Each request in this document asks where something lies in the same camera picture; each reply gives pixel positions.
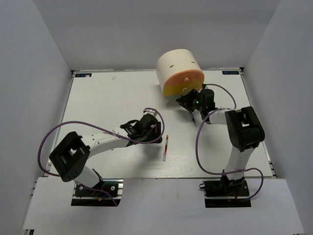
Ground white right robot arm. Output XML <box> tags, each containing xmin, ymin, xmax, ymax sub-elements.
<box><xmin>176</xmin><ymin>88</ymin><xmax>265</xmax><ymax>195</ymax></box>

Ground red gel pen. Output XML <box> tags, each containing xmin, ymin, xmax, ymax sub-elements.
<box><xmin>162</xmin><ymin>135</ymin><xmax>169</xmax><ymax>162</ymax></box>

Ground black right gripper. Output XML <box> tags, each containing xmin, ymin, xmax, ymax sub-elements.
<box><xmin>177</xmin><ymin>89</ymin><xmax>205</xmax><ymax>112</ymax></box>

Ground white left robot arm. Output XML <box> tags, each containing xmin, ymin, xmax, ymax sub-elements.
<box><xmin>49</xmin><ymin>114</ymin><xmax>162</xmax><ymax>195</ymax></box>

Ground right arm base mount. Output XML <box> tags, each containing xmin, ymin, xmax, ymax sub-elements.
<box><xmin>199</xmin><ymin>180</ymin><xmax>251</xmax><ymax>208</ymax></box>

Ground green gel pen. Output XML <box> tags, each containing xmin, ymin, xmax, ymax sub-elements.
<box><xmin>190</xmin><ymin>112</ymin><xmax>197</xmax><ymax>127</ymax></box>

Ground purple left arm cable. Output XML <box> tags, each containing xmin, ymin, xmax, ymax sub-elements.
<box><xmin>37</xmin><ymin>107</ymin><xmax>166</xmax><ymax>207</ymax></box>

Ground round cream drawer organizer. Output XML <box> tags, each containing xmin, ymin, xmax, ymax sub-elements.
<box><xmin>156</xmin><ymin>49</ymin><xmax>204</xmax><ymax>102</ymax></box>

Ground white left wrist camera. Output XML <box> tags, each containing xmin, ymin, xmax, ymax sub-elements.
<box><xmin>143</xmin><ymin>109</ymin><xmax>157</xmax><ymax>117</ymax></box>

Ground blue label sticker left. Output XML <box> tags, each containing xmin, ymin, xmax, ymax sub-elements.
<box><xmin>75</xmin><ymin>73</ymin><xmax>92</xmax><ymax>77</ymax></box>

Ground blue label sticker right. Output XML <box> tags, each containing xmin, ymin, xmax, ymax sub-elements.
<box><xmin>222</xmin><ymin>70</ymin><xmax>240</xmax><ymax>75</ymax></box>

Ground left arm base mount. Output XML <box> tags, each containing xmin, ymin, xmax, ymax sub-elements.
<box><xmin>71</xmin><ymin>179</ymin><xmax>124</xmax><ymax>207</ymax></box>

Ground blue label sticker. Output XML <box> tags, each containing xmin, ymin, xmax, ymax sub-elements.
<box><xmin>75</xmin><ymin>73</ymin><xmax>92</xmax><ymax>77</ymax></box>
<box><xmin>222</xmin><ymin>70</ymin><xmax>240</xmax><ymax>75</ymax></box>

